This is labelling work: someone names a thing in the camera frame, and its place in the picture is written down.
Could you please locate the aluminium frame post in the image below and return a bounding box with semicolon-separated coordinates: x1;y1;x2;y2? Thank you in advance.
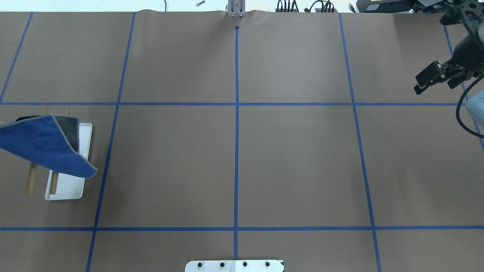
226;0;247;18

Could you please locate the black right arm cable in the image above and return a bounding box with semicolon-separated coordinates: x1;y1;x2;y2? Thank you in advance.
455;76;484;137

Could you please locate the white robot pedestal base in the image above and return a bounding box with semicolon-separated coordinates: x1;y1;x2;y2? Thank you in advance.
185;260;285;272

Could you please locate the blue microfibre towel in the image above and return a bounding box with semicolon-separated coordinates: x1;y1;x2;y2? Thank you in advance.
0;114;98;178

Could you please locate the black cable bundle on desk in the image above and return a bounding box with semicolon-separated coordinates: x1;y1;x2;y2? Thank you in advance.
275;0;337;13

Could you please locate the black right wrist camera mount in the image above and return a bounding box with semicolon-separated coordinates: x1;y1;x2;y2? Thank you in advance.
439;0;484;40

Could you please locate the black equipment on desk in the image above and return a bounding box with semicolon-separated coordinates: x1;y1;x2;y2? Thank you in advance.
356;0;449;14

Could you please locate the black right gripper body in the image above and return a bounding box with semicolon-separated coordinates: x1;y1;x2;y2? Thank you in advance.
452;33;484;80

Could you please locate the wooden white towel rack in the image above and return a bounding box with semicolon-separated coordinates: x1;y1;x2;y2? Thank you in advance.
26;107;97;200

